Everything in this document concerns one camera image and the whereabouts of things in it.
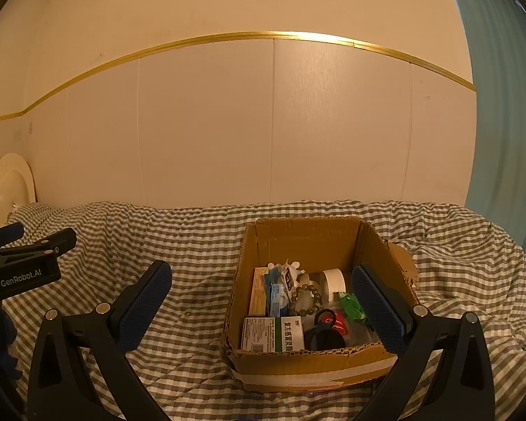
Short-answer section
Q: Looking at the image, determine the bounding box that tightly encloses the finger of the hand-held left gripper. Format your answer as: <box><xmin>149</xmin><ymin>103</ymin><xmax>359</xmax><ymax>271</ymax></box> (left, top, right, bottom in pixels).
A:
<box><xmin>0</xmin><ymin>228</ymin><xmax>77</xmax><ymax>260</ymax></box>
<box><xmin>0</xmin><ymin>222</ymin><xmax>26</xmax><ymax>248</ymax></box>

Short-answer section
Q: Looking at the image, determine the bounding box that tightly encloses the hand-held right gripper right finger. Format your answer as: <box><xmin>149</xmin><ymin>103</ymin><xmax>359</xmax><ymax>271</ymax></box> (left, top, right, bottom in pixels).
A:
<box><xmin>351</xmin><ymin>264</ymin><xmax>496</xmax><ymax>421</ymax></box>

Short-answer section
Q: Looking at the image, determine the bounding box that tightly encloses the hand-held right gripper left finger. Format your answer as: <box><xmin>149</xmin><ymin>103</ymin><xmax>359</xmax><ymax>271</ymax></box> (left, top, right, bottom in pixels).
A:
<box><xmin>26</xmin><ymin>260</ymin><xmax>174</xmax><ymax>421</ymax></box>

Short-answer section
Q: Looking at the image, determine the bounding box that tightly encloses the green packet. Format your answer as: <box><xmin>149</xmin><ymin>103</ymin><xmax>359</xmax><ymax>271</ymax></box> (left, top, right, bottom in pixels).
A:
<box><xmin>337</xmin><ymin>292</ymin><xmax>368</xmax><ymax>322</ymax></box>

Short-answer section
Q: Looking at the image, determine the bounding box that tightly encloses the clear plastic container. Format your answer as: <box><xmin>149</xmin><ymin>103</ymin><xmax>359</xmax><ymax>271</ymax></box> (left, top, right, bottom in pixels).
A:
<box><xmin>344</xmin><ymin>311</ymin><xmax>383</xmax><ymax>347</ymax></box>

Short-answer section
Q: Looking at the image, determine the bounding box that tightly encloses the small black object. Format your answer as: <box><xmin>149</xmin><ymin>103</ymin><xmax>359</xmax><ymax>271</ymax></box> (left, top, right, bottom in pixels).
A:
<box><xmin>304</xmin><ymin>322</ymin><xmax>346</xmax><ymax>352</ymax></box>

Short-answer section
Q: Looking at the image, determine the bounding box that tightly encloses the grey bead bracelet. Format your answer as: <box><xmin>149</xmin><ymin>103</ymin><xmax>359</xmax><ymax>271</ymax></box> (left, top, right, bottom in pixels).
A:
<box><xmin>289</xmin><ymin>283</ymin><xmax>324</xmax><ymax>317</ymax></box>

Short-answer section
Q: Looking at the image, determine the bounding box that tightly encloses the white packet with barcode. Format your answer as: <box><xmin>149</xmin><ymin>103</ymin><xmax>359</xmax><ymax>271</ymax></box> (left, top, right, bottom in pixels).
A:
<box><xmin>279</xmin><ymin>267</ymin><xmax>301</xmax><ymax>292</ymax></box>

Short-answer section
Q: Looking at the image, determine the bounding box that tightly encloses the blue white packet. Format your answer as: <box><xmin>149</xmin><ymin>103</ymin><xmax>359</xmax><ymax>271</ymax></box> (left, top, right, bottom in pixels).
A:
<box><xmin>271</xmin><ymin>283</ymin><xmax>299</xmax><ymax>317</ymax></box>

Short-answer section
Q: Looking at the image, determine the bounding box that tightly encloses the brown cardboard box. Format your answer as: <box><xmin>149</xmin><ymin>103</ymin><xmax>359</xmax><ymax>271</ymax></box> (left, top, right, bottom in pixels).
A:
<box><xmin>220</xmin><ymin>216</ymin><xmax>419</xmax><ymax>393</ymax></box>

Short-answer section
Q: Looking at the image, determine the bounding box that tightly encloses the clear plastic bag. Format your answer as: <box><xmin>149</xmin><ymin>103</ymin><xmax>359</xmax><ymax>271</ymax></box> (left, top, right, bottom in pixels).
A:
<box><xmin>267</xmin><ymin>260</ymin><xmax>305</xmax><ymax>275</ymax></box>

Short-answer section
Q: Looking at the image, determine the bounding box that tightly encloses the green white medicine box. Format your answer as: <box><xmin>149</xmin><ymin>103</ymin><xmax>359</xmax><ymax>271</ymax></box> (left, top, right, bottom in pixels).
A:
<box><xmin>242</xmin><ymin>315</ymin><xmax>306</xmax><ymax>354</ymax></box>

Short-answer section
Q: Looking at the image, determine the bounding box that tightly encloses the blue medicine box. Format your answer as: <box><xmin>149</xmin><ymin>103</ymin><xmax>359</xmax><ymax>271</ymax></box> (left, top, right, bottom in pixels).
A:
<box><xmin>263</xmin><ymin>271</ymin><xmax>276</xmax><ymax>314</ymax></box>

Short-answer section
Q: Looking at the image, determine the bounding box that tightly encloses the maroon cream medicine box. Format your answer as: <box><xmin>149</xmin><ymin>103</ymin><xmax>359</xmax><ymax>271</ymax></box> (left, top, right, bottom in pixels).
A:
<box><xmin>247</xmin><ymin>267</ymin><xmax>270</xmax><ymax>317</ymax></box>

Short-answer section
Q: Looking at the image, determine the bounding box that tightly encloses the white padded headboard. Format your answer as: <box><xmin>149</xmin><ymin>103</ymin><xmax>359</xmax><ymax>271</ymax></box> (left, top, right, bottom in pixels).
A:
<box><xmin>0</xmin><ymin>153</ymin><xmax>36</xmax><ymax>234</ymax></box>

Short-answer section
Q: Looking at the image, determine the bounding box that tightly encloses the grey white checked blanket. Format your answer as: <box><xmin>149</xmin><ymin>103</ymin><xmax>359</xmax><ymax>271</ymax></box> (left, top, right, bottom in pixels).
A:
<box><xmin>0</xmin><ymin>199</ymin><xmax>526</xmax><ymax>421</ymax></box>

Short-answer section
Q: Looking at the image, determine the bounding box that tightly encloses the teal curtain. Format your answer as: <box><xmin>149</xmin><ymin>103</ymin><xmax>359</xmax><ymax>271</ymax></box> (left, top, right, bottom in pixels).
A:
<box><xmin>440</xmin><ymin>0</ymin><xmax>526</xmax><ymax>269</ymax></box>

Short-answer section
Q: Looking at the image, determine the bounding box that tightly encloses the gold wall trim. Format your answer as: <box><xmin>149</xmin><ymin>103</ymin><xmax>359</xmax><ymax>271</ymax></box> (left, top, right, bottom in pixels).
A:
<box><xmin>0</xmin><ymin>31</ymin><xmax>478</xmax><ymax>126</ymax></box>

